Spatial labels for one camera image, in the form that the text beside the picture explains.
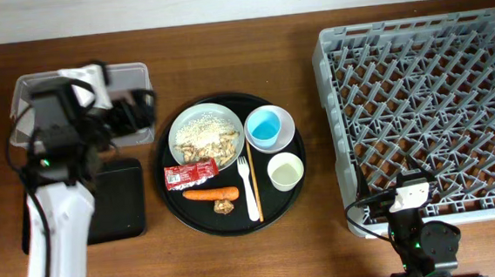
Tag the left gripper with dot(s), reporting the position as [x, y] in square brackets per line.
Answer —
[140, 110]

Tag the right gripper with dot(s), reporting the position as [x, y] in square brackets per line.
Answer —
[380, 205]

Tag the grey plate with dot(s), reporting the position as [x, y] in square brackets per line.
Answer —
[196, 111]

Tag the red snack wrapper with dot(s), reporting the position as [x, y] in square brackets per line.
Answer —
[184, 176]

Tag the pile of peanut shells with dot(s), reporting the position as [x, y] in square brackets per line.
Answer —
[220, 147]

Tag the orange carrot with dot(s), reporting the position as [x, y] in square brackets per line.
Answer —
[227, 193]

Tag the brown walnut piece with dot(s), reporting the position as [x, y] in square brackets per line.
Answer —
[223, 206]

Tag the pile of white rice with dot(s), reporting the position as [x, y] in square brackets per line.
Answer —
[203, 131]

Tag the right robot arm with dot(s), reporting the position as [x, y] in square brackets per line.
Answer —
[426, 249]

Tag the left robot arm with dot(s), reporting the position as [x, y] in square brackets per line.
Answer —
[59, 181]

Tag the grey dishwasher rack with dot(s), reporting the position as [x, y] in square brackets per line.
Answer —
[423, 87]

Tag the clear plastic bin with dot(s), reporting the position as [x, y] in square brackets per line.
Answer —
[123, 77]

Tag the black rectangular tray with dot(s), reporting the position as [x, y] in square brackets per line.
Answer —
[120, 202]

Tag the white paper cup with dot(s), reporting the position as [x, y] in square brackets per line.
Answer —
[285, 170]

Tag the round black serving tray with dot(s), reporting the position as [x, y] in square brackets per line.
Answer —
[200, 215]

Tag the small white bowl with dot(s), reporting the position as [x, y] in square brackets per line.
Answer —
[286, 134]

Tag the white plastic fork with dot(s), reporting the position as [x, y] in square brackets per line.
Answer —
[243, 168]

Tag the wooden chopstick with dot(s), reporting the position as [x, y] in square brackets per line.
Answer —
[255, 183]

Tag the blue plastic cup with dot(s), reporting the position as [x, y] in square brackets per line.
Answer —
[264, 129]

